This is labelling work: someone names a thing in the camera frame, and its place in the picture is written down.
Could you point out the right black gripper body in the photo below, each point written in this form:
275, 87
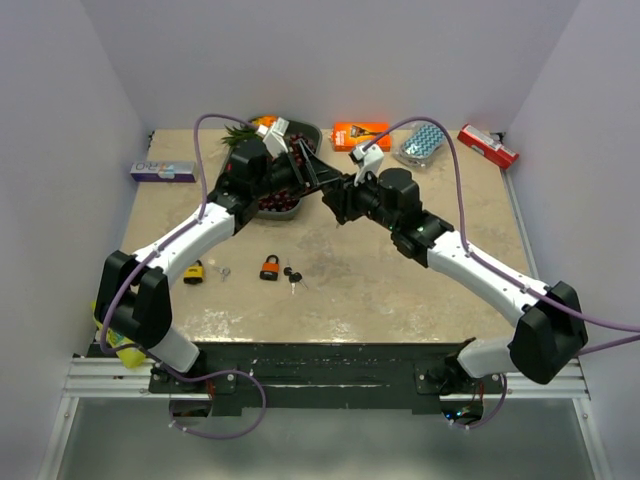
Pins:
366, 201

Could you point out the blue patterned sponge pack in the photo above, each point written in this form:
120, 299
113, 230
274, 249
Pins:
418, 148

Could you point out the aluminium frame rail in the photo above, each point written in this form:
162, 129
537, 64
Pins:
109, 426

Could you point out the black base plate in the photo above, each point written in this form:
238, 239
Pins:
355, 376

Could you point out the toy pineapple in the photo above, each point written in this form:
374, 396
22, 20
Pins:
236, 134

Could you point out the orange padlock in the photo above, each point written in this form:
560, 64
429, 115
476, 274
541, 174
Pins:
270, 268

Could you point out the purple grape bunch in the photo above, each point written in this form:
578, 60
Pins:
284, 205

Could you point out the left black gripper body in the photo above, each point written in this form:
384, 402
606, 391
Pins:
284, 175

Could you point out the yellow padlock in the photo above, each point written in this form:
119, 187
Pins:
195, 274

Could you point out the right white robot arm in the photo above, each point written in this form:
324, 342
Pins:
548, 331

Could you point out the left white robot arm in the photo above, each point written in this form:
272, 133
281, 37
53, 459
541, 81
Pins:
134, 292

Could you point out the red box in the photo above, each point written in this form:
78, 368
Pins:
491, 149

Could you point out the black orange-padlock keys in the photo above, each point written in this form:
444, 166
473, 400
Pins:
294, 277

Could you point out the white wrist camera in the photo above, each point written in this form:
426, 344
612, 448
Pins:
272, 131
367, 159

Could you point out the yellow green bottle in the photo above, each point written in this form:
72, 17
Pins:
131, 357

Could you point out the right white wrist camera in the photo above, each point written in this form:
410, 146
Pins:
367, 159

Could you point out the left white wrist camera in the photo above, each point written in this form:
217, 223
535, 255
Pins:
272, 131

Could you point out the orange razor box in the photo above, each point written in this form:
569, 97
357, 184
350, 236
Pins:
347, 135

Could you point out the small silver key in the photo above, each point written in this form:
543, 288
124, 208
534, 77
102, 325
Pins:
224, 272

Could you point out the purple toothpaste box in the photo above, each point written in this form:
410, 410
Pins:
164, 172

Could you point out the dark grey fruit tray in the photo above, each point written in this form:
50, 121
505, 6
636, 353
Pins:
296, 127

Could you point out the black padlock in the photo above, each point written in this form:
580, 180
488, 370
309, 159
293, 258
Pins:
338, 183

